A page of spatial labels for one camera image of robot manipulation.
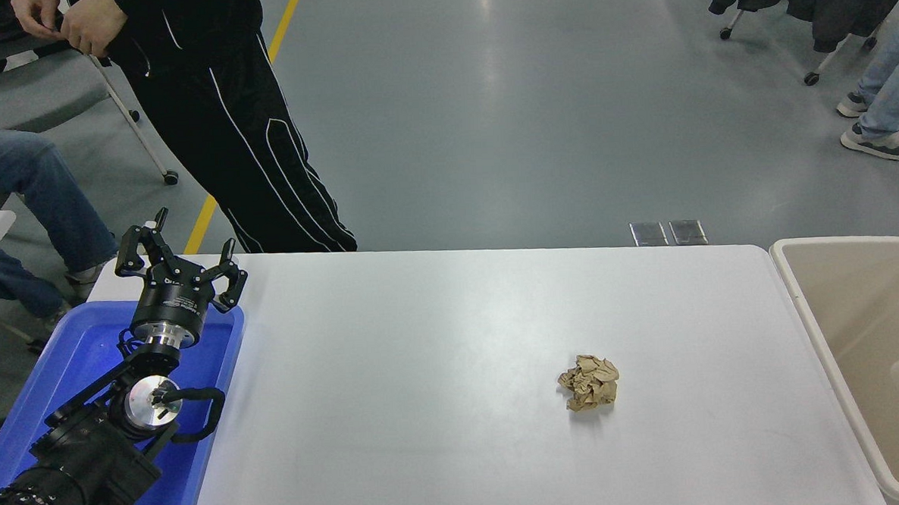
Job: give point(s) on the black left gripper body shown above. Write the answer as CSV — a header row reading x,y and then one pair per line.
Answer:
x,y
172,304

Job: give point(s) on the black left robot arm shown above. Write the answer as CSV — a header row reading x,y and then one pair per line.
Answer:
x,y
87,458

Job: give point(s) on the crumpled tan paper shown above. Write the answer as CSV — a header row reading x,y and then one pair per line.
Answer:
x,y
590,383

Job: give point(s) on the person's hand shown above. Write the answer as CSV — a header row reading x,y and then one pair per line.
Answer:
x,y
94,21
33,12

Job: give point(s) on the blue plastic tray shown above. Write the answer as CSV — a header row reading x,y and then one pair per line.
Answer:
x,y
60,360

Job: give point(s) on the person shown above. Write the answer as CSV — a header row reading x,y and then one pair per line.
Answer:
x,y
890,89
29,180
224,126

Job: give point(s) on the metal floor plate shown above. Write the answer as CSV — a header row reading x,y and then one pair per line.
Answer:
x,y
648,234
688,232

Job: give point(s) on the large pale bin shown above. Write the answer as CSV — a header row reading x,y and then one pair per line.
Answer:
x,y
854,303

